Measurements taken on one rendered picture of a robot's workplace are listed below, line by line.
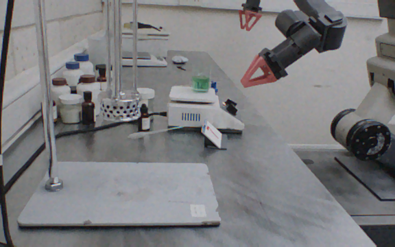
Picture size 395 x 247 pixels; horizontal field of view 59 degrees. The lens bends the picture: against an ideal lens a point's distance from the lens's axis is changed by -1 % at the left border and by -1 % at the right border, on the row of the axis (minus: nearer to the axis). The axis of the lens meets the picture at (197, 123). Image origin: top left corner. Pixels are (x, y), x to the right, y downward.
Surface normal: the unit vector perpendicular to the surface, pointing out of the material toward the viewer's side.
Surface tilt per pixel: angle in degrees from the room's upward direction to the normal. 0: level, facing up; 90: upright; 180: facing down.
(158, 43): 93
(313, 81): 90
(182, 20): 90
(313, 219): 0
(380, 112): 90
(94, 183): 0
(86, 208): 0
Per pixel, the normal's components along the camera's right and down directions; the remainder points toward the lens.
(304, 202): 0.06, -0.94
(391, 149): 0.10, 0.33
